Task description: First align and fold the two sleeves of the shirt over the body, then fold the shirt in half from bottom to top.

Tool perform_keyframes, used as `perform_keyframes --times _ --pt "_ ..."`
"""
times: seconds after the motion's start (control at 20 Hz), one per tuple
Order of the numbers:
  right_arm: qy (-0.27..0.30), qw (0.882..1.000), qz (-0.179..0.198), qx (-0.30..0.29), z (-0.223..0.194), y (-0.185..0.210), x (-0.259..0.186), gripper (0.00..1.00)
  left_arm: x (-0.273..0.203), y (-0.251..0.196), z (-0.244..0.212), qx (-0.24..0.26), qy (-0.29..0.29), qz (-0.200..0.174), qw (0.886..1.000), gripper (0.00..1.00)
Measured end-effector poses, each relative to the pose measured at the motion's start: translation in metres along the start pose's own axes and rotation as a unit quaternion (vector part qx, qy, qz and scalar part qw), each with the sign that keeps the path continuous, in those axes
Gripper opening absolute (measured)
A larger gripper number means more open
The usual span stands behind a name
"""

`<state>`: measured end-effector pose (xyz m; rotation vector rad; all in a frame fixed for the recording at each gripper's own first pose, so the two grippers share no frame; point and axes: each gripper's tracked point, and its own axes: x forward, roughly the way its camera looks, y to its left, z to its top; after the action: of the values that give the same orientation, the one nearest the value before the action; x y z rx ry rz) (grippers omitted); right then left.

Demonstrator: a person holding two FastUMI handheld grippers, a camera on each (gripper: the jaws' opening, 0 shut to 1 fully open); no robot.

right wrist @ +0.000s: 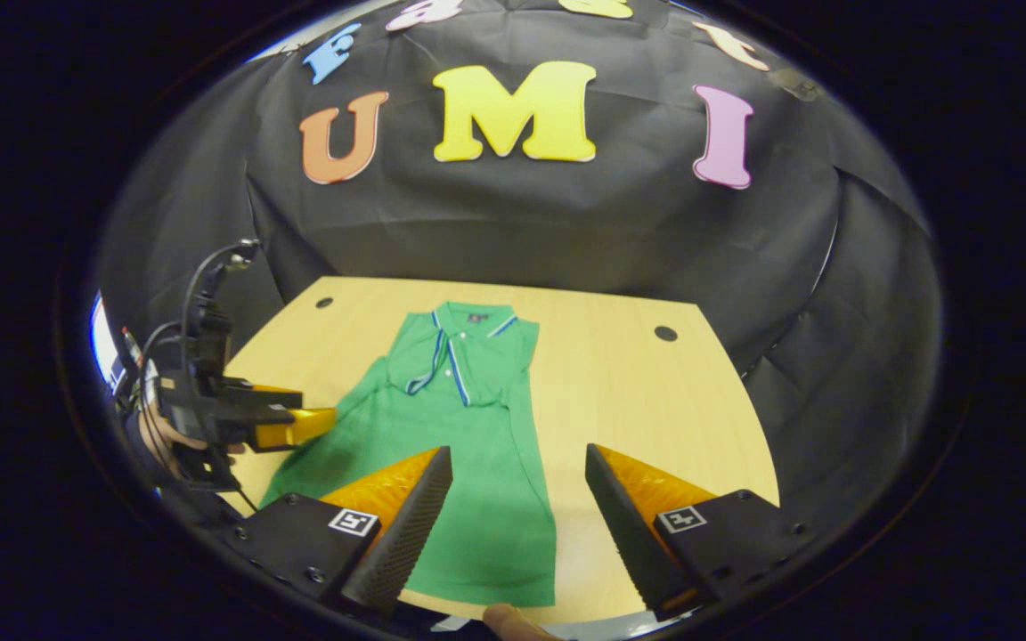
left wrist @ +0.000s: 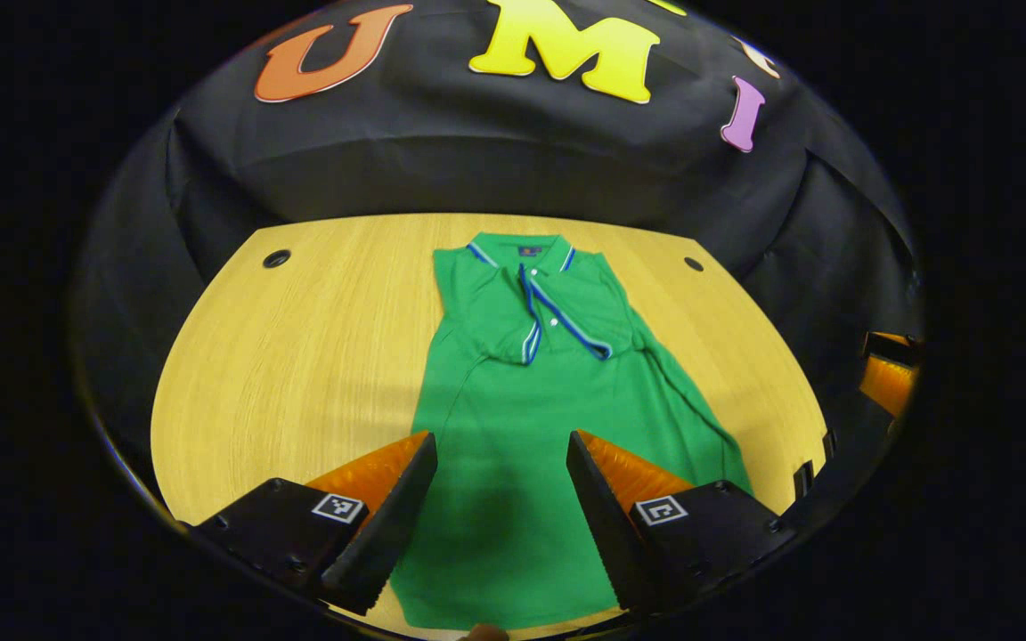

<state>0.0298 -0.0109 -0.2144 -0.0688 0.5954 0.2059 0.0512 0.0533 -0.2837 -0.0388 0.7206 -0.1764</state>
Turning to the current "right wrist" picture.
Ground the green T-shirt with blue trim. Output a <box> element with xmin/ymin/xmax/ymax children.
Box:
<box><xmin>259</xmin><ymin>301</ymin><xmax>558</xmax><ymax>609</ymax></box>

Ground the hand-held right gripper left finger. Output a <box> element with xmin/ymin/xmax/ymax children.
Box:
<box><xmin>228</xmin><ymin>445</ymin><xmax>454</xmax><ymax>620</ymax></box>

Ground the black backdrop cloth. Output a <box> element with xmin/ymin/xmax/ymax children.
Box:
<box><xmin>94</xmin><ymin>0</ymin><xmax>946</xmax><ymax>535</ymax></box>

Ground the computer monitor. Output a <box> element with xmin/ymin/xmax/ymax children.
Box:
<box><xmin>90</xmin><ymin>292</ymin><xmax>122</xmax><ymax>393</ymax></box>

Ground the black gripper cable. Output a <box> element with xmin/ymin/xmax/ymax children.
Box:
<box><xmin>134</xmin><ymin>239</ymin><xmax>260</xmax><ymax>428</ymax></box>

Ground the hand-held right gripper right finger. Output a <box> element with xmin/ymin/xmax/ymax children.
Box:
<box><xmin>584</xmin><ymin>442</ymin><xmax>812</xmax><ymax>622</ymax></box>

